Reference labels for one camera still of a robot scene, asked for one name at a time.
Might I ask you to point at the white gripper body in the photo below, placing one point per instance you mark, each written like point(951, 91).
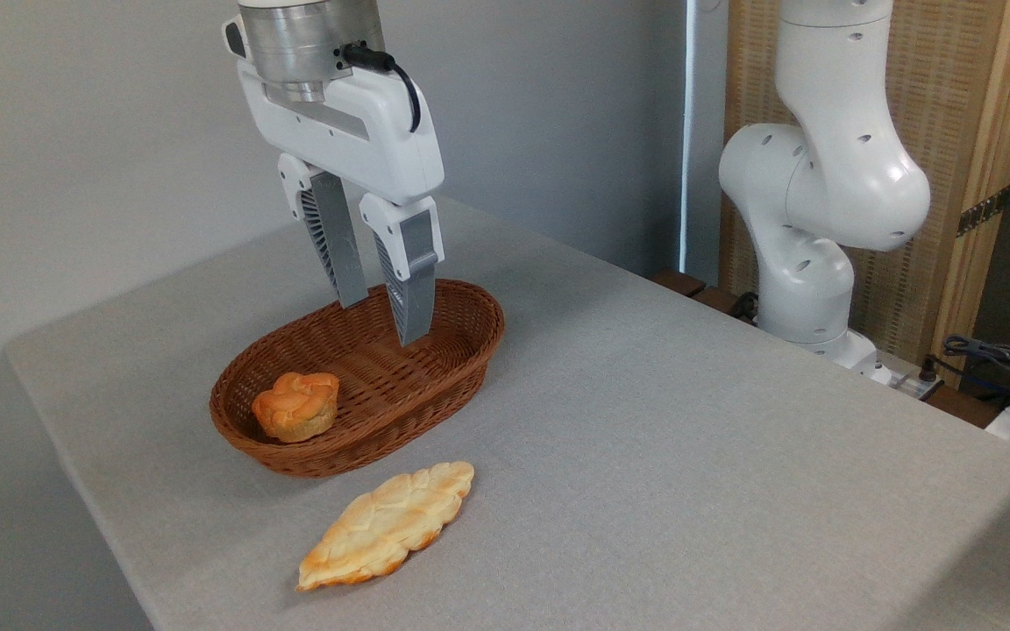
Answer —
point(356, 131)

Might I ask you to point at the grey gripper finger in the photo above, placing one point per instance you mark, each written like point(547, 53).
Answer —
point(338, 245)
point(413, 272)

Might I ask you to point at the round orange bread roll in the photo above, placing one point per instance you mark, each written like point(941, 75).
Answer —
point(295, 407)

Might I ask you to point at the flat braided bread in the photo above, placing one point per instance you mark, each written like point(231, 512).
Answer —
point(387, 526)

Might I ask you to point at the brown wicker basket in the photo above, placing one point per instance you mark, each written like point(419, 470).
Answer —
point(382, 394)

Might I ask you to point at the white power strip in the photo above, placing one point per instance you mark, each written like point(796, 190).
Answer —
point(913, 384)

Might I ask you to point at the metal screen hinge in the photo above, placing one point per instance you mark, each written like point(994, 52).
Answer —
point(983, 212)

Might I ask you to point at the wooden woven folding screen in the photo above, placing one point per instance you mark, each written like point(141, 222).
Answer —
point(961, 96)

